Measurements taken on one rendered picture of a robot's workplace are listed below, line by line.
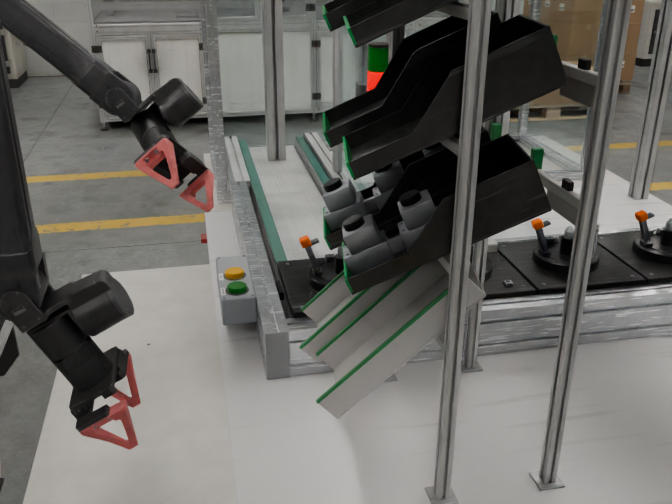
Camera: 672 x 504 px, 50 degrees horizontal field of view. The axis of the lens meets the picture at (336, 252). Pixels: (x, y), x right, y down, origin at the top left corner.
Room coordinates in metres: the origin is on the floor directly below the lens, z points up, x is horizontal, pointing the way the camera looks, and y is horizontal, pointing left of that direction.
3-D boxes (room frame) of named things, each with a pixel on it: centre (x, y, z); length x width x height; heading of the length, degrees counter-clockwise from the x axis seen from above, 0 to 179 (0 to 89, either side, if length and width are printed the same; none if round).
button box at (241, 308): (1.39, 0.21, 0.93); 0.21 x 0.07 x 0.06; 12
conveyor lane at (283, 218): (1.65, 0.02, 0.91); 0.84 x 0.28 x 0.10; 12
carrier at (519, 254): (1.45, -0.50, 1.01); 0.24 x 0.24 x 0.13; 12
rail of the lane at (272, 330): (1.59, 0.19, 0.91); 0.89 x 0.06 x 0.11; 12
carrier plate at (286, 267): (1.35, -0.01, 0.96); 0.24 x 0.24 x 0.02; 12
